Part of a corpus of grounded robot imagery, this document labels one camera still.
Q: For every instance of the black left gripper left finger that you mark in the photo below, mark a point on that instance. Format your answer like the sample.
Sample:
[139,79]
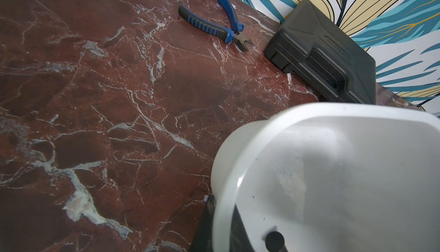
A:
[202,241]

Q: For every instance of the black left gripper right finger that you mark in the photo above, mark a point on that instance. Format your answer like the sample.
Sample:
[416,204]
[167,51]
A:
[239,241]

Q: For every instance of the slim black orange screwdriver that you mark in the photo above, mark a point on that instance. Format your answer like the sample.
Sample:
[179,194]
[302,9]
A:
[275,242]

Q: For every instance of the white plastic storage box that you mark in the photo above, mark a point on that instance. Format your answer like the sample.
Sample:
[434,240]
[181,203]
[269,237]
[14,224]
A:
[332,178]

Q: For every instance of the blue black cutting pliers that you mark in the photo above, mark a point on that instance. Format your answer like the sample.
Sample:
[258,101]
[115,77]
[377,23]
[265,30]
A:
[233,34]

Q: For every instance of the black plastic tool case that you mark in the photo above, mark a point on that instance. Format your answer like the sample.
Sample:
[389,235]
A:
[309,44]

